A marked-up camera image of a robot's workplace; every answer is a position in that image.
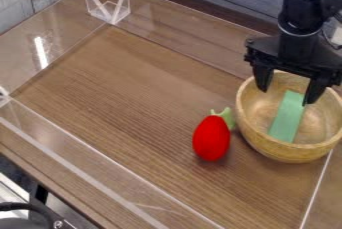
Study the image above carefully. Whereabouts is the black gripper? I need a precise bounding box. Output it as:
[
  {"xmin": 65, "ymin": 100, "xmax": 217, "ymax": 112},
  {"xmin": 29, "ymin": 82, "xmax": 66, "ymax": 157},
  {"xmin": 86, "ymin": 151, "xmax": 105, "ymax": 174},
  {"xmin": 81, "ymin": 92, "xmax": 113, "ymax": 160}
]
[{"xmin": 244, "ymin": 34, "xmax": 342, "ymax": 106}]

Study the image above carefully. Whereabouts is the green rectangular block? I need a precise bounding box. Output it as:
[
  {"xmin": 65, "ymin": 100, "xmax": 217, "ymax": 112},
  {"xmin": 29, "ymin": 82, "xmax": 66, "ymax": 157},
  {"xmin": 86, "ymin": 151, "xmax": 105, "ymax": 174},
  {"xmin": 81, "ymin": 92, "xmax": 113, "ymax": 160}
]
[{"xmin": 268, "ymin": 90, "xmax": 304, "ymax": 143}]

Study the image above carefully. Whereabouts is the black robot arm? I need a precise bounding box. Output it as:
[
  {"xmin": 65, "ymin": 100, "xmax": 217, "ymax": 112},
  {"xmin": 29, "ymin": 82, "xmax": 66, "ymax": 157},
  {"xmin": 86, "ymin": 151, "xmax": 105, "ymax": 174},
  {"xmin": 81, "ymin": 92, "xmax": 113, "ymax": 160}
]
[{"xmin": 244, "ymin": 0, "xmax": 342, "ymax": 105}]

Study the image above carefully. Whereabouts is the brown wooden bowl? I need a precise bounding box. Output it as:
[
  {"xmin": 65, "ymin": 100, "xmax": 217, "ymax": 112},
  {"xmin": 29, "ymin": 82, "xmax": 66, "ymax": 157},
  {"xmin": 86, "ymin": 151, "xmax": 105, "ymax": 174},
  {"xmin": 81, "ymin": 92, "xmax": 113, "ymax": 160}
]
[{"xmin": 235, "ymin": 71, "xmax": 342, "ymax": 163}]

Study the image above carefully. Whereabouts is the red plush strawberry toy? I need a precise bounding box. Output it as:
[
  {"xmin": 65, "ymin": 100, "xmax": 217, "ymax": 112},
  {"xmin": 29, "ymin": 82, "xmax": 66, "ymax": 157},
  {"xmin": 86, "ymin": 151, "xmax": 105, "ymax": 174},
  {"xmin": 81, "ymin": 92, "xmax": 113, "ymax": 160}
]
[{"xmin": 192, "ymin": 107, "xmax": 235, "ymax": 161}]

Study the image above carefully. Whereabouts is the clear acrylic corner bracket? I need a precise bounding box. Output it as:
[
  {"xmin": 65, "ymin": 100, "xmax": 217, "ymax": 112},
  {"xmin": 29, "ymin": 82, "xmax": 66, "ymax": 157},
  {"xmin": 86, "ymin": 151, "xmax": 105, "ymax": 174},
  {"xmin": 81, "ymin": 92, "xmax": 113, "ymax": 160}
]
[{"xmin": 85, "ymin": 0, "xmax": 130, "ymax": 25}]

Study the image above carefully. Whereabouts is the clear acrylic tray wall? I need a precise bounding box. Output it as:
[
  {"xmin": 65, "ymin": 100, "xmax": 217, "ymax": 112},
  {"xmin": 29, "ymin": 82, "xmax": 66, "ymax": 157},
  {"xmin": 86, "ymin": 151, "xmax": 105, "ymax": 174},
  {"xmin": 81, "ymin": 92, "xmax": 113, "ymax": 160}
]
[{"xmin": 0, "ymin": 87, "xmax": 223, "ymax": 229}]

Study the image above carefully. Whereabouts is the black cable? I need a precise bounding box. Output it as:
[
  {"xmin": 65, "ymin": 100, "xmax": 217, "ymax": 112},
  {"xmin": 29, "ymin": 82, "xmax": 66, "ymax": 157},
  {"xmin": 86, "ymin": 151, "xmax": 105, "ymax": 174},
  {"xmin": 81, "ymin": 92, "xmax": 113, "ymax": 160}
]
[{"xmin": 0, "ymin": 202, "xmax": 57, "ymax": 229}]

